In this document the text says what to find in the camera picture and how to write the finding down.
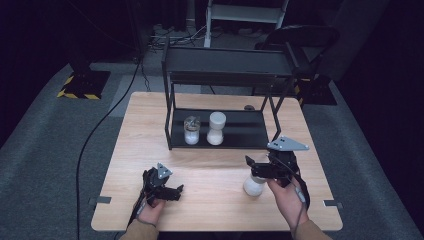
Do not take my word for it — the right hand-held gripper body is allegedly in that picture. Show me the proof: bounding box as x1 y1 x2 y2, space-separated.
265 135 310 188

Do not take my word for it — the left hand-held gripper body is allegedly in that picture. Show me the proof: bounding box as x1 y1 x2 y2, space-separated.
142 162 174 202

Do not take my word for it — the black stand base striped edge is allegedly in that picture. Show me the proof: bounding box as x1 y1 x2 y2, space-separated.
293 74 338 107
56 69 112 101

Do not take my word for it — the person's left hand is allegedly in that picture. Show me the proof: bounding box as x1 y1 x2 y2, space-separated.
136 197 167 228

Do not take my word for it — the round white bottle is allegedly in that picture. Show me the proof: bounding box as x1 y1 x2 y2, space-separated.
242 173 268 198

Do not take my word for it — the bundle of floor cables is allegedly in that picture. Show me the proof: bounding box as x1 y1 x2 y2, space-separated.
148 22 207 51

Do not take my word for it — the black metal shelf rack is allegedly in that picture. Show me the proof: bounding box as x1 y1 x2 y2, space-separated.
161 37 303 152

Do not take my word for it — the white metal frame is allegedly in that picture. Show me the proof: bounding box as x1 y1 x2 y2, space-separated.
203 0 290 49

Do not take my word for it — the person's right hand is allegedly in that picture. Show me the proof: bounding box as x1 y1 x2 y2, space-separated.
266 177 310 230

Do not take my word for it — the left hand-held gripper cable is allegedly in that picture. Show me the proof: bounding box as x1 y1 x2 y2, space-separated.
127 196 148 228

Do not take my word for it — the glass jar with white powder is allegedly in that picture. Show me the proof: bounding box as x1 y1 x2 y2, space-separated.
183 115 202 146

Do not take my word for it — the hand-held gripper cable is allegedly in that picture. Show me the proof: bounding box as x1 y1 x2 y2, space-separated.
127 196 148 228
275 155 312 236

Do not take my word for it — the grey table clamp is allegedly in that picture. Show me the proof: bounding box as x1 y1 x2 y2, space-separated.
322 199 344 210
87 195 113 206

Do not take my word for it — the long black floor cable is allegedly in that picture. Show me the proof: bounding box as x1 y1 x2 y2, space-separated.
75 58 142 240

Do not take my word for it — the right hand-held gripper cable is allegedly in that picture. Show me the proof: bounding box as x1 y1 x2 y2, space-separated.
275 155 312 236

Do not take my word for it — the white hourglass-shaped jar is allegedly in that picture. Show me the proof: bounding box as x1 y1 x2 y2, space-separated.
206 111 228 147

